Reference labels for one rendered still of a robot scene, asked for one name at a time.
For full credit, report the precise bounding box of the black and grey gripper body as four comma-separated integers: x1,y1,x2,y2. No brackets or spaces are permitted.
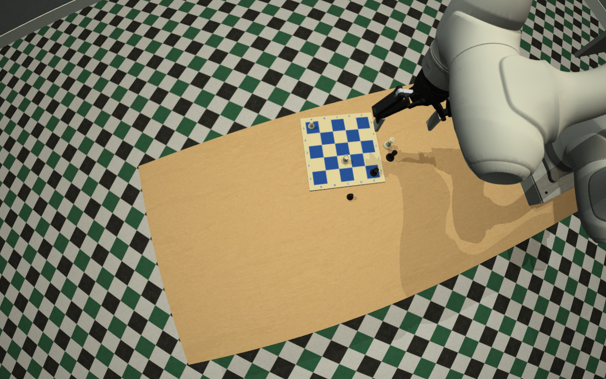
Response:
409,68,449,106

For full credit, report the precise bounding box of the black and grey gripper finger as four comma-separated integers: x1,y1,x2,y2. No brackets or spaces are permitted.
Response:
426,97,452,131
372,85,426,132

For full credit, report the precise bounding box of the blue and cream chessboard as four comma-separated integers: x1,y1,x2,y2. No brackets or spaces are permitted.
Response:
300,113,385,191

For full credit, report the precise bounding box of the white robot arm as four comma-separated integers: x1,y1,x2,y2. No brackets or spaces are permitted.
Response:
421,0,606,244

